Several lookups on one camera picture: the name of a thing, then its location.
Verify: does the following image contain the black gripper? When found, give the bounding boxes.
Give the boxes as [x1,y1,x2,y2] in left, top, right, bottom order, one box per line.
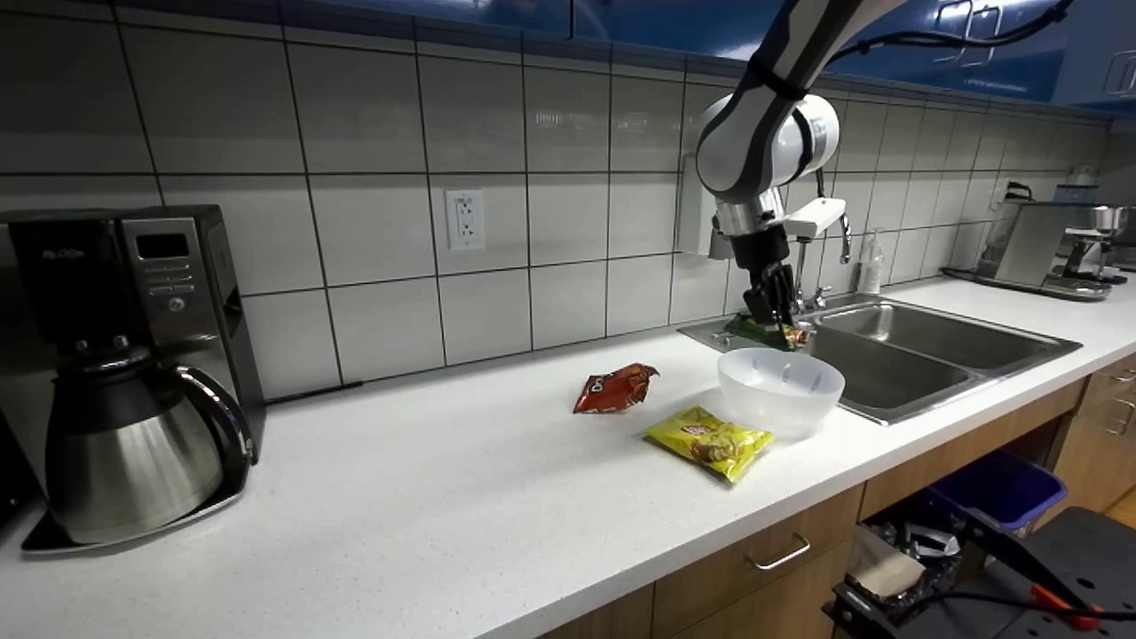
[733,228,796,324]

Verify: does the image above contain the green snack package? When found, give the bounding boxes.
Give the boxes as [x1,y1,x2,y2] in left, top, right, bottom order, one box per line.
[723,316,814,351]

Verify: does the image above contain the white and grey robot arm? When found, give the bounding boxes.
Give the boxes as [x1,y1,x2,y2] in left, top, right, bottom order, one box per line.
[692,0,901,324]

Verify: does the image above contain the translucent plastic bowl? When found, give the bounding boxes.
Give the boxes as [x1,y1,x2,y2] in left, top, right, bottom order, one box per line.
[718,349,844,439]

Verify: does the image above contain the red snack package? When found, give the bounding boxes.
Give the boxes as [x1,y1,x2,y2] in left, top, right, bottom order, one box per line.
[576,361,656,415]

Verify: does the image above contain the chrome faucet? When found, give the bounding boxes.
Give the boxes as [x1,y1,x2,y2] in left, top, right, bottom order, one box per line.
[796,174,853,313]

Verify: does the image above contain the clear spray bottle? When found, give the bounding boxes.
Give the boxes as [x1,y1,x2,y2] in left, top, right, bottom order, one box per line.
[857,248,883,296]

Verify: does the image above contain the stainless steel double sink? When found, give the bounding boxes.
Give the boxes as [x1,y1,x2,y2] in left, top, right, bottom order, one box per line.
[685,296,1086,425]

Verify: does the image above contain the yellow chips bag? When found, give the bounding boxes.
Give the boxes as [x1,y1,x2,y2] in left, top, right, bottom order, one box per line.
[646,403,775,487]

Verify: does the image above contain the wooden lower cabinet drawers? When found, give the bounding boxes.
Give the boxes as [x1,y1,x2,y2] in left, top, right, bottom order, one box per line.
[543,375,1093,639]

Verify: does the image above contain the silver espresso machine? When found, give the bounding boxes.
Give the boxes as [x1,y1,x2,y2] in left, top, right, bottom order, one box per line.
[948,180,1124,302]

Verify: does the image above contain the blue bin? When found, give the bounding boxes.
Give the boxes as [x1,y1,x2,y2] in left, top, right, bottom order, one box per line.
[935,452,1064,537]

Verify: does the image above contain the blue upper cabinets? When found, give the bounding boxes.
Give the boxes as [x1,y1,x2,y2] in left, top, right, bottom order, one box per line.
[121,0,1136,115]

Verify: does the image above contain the steel coffee carafe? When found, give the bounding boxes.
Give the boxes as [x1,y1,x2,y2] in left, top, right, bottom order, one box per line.
[47,349,252,548]

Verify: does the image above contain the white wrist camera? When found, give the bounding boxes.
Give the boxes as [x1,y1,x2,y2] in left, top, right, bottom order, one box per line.
[780,200,849,240]

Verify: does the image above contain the white wall power outlet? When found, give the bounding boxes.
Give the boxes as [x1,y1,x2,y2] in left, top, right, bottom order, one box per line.
[447,193,488,253]

